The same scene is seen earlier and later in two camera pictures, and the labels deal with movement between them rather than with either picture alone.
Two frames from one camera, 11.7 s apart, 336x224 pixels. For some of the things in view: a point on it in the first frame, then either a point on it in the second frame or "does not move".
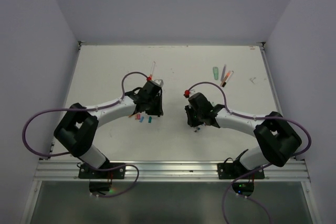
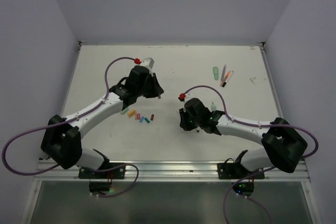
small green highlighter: [216, 73] does not move
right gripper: [190, 120] -> [183, 122]
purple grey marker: [223, 73] does not move
